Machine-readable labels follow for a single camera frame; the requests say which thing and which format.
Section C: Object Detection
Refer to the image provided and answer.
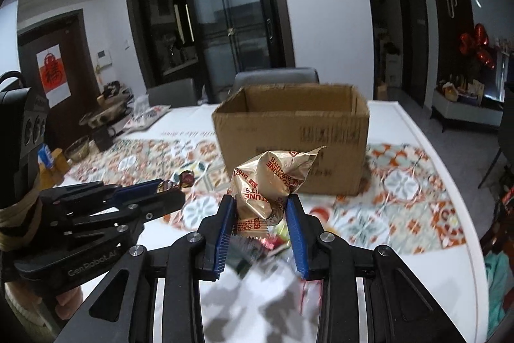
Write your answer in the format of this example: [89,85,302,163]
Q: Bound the wall intercom panel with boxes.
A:
[97,50,112,68]

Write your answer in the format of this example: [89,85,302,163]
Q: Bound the red gold candy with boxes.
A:
[157,170,195,193]

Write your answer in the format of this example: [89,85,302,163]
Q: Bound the gold fortune biscuit packet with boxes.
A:
[227,148,322,239]

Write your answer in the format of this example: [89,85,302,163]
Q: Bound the glass bowl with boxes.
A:
[65,136,90,163]

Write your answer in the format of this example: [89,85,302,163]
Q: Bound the white low cabinet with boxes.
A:
[430,91,503,132]

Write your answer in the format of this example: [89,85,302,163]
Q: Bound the left hand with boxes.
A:
[4,280,84,342]

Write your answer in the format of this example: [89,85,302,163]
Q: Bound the printed tissue pack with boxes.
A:
[123,105,171,132]

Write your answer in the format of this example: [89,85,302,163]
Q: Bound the grey chair right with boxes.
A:
[229,68,320,95]

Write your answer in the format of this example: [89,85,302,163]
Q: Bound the red heart balloons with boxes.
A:
[459,23,496,70]

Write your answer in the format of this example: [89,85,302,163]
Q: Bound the grey chair left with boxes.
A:
[147,78,199,108]

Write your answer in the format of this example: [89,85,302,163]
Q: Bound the brown cardboard box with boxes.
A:
[212,84,369,196]

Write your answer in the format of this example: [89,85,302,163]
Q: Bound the glass sliding door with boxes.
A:
[126,0,295,102]

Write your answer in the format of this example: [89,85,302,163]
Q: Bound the red fu calendar poster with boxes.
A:
[37,44,71,108]

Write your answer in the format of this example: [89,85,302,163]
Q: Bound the dark red snack packet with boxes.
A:
[258,235,289,253]

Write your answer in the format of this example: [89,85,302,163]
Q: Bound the grey chair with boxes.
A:
[229,68,320,95]
[147,78,199,108]

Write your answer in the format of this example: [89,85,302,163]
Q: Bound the patterned tablecloth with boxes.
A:
[65,101,489,342]

